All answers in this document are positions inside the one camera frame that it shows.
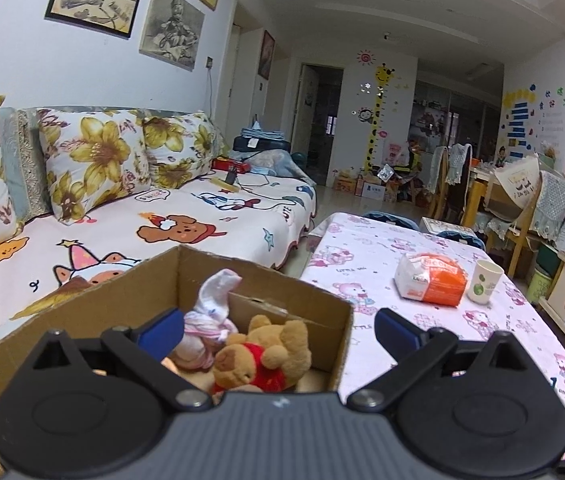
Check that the unframed sketch picture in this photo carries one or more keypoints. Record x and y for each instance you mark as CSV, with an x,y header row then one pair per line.
x,y
172,27

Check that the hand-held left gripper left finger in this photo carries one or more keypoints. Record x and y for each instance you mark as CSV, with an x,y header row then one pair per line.
x,y
162,332

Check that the sofa with cartoon cover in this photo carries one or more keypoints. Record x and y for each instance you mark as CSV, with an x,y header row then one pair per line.
x,y
112,240

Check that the red box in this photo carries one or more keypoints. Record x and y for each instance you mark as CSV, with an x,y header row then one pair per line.
x,y
230,165

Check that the cardboard box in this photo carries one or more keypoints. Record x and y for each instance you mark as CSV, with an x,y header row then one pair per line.
x,y
112,285

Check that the blue chair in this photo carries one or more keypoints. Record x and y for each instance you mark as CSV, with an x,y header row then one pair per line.
x,y
392,219

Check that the wooden chair with cloth cover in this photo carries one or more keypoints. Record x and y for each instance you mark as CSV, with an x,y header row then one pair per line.
x,y
522,190

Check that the white and pink cloth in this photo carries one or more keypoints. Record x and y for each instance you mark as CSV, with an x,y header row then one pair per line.
x,y
212,295

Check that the grey lace cushion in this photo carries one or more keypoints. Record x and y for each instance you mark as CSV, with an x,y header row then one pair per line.
x,y
25,165

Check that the white paper cup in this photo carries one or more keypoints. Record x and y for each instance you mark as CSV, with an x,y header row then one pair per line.
x,y
485,282

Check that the brown teddy bear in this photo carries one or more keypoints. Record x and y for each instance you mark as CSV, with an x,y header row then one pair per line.
x,y
242,365

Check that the green bucket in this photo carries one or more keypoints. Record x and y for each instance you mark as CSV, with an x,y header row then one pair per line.
x,y
540,285

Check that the orange and white packet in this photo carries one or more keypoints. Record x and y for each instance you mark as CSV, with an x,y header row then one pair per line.
x,y
437,282

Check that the giraffe height chart sticker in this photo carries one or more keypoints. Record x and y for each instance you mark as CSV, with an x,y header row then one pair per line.
x,y
380,110

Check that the blue striped wall poster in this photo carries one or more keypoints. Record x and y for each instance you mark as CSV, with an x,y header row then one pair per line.
x,y
517,120

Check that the black bag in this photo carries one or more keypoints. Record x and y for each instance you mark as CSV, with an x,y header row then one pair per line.
x,y
260,146

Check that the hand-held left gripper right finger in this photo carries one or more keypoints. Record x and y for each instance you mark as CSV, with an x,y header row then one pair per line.
x,y
395,332

